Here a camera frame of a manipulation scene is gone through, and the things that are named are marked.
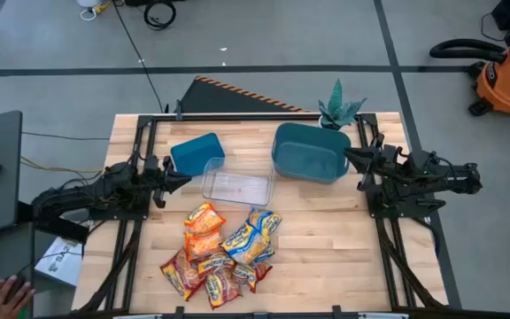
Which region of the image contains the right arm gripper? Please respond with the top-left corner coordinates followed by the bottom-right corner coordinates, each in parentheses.
top-left (344, 142), bottom-right (409, 191)

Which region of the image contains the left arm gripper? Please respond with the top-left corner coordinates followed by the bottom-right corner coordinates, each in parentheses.
top-left (142, 154), bottom-right (193, 209)

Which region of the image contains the red Maruchan noodle pack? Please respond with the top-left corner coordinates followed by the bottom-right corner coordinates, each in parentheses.
top-left (231, 261), bottom-right (274, 294)
top-left (197, 251), bottom-right (237, 278)
top-left (205, 268), bottom-right (243, 310)
top-left (159, 248), bottom-right (205, 302)

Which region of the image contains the blue plastic tray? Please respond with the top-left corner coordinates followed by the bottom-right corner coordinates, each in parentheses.
top-left (169, 132), bottom-right (227, 178)

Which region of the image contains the large teal plastic bin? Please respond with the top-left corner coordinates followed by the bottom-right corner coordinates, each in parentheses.
top-left (271, 121), bottom-right (352, 185)

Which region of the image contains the teal potted succulent plant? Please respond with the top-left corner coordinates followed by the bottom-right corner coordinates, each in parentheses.
top-left (317, 78), bottom-right (368, 132)

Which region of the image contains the clear plastic container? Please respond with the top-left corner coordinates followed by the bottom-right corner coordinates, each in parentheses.
top-left (200, 156), bottom-right (277, 208)

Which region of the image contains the black mat orange striped edge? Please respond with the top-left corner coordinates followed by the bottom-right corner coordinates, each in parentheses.
top-left (179, 74), bottom-right (310, 114)

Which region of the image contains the white printed booklet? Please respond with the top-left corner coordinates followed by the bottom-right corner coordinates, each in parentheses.
top-left (35, 236), bottom-right (84, 288)

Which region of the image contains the orange shop vacuum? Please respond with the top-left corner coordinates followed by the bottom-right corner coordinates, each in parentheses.
top-left (467, 29), bottom-right (510, 129)

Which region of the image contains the black box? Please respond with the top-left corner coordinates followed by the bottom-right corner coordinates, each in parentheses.
top-left (124, 0), bottom-right (185, 7)

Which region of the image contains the person's hand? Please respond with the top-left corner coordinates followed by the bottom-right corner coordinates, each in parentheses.
top-left (0, 274), bottom-right (36, 319)

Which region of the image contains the black aluminium table frame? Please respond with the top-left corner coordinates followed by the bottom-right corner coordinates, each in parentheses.
top-left (73, 113), bottom-right (451, 319)

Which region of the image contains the yellow cable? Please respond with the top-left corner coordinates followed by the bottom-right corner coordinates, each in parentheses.
top-left (19, 155), bottom-right (104, 175)

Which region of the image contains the thin grey cable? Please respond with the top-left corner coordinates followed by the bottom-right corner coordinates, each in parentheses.
top-left (21, 131), bottom-right (111, 142)

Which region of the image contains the long black floor cable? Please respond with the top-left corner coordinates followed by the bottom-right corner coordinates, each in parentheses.
top-left (112, 0), bottom-right (170, 114)

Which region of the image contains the coiled black cable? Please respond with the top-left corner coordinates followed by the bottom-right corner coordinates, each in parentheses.
top-left (143, 1), bottom-right (177, 31)

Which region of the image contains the black vacuum hose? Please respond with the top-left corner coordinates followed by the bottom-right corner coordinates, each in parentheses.
top-left (429, 38), bottom-right (509, 64)

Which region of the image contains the thin black cable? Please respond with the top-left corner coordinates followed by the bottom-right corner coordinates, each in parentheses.
top-left (479, 12), bottom-right (510, 43)

